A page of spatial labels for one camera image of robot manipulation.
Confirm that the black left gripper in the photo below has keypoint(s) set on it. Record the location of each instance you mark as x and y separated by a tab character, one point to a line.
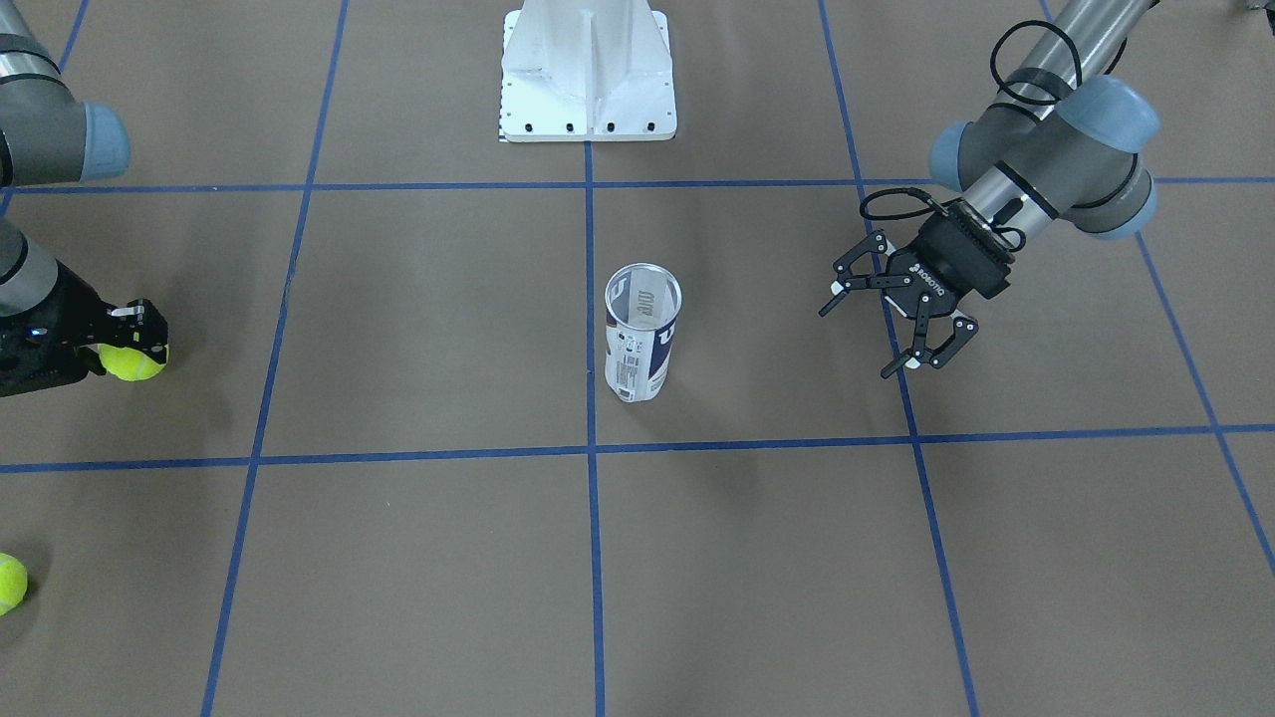
951	264

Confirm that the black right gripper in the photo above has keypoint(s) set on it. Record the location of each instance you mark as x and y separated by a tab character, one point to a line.
62	307

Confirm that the yellow tennis ball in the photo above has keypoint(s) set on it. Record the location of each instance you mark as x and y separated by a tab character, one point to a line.
14	583
128	364

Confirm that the clear tennis ball can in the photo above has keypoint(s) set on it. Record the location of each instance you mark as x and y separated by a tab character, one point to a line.
642	302

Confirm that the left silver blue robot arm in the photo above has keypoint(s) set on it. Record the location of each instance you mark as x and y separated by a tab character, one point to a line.
1063	140

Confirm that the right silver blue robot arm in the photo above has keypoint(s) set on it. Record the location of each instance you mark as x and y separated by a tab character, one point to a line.
48	137

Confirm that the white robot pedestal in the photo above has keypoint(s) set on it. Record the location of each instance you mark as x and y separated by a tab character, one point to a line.
586	71

